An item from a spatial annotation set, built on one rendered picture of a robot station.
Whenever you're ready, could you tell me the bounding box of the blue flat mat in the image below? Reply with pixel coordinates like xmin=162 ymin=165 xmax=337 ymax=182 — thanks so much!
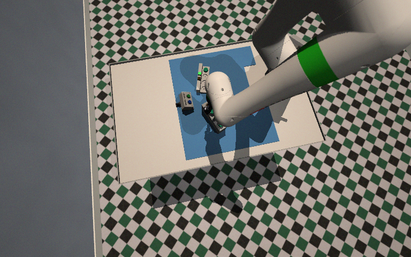
xmin=169 ymin=46 xmax=279 ymax=160

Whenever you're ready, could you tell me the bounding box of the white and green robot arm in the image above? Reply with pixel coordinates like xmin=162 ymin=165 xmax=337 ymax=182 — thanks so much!
xmin=204 ymin=0 xmax=411 ymax=127

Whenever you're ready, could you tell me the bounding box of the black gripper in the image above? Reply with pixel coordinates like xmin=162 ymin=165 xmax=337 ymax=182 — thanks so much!
xmin=204 ymin=104 xmax=212 ymax=116

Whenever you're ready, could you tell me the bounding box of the small sloping desk with blue and green keys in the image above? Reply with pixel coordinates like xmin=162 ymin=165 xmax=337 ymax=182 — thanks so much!
xmin=176 ymin=92 xmax=194 ymax=111

